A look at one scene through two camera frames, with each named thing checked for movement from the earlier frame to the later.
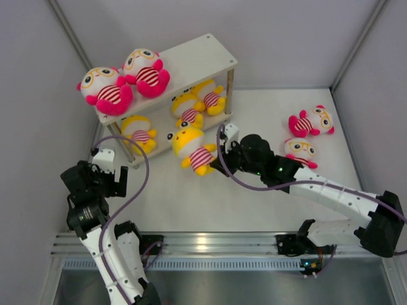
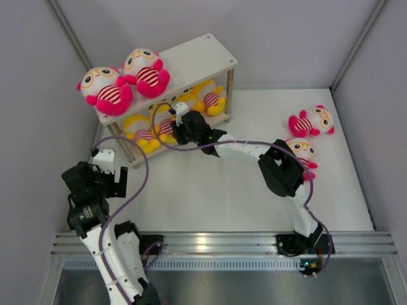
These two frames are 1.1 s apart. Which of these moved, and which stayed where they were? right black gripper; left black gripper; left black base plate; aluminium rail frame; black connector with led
Moved: right black gripper
Stayed: black connector with led; aluminium rail frame; left black base plate; left black gripper
